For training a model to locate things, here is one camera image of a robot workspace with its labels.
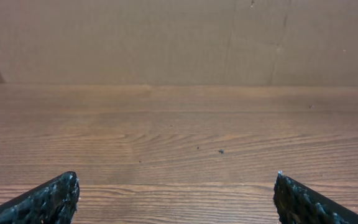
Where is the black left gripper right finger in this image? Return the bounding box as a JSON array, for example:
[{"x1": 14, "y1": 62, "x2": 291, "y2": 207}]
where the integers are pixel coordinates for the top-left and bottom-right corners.
[{"x1": 273, "y1": 171, "x2": 358, "y2": 224}]

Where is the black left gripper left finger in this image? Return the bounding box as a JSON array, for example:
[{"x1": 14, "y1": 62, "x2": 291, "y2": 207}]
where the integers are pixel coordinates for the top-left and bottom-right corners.
[{"x1": 0, "y1": 171, "x2": 80, "y2": 224}]

